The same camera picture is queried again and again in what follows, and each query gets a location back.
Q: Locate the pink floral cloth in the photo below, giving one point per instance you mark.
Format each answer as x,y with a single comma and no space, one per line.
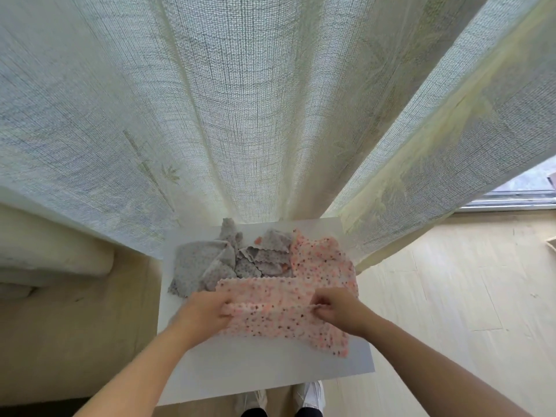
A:
278,312
326,256

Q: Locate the white sliding door frame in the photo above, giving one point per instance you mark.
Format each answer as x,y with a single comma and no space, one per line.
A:
512,202

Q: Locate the person's right hand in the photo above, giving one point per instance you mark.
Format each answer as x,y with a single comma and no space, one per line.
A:
347,310

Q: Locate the person's left hand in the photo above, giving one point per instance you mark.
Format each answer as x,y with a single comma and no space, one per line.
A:
201,317

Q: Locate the white linen curtain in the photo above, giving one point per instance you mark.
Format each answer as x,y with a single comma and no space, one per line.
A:
261,91

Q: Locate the black floor mat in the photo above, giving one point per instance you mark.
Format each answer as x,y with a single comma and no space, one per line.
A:
39,409

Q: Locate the white table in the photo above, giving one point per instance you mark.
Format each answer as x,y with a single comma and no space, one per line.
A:
261,369

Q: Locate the person's right forearm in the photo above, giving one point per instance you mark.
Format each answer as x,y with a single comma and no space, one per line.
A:
443,373

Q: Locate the person's black trouser leg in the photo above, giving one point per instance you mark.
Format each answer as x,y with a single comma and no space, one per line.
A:
255,412
309,412

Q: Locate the person's left forearm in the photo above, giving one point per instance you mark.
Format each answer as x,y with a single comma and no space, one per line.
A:
139,378

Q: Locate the person's white shoe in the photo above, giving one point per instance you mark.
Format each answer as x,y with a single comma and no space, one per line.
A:
309,397
251,402

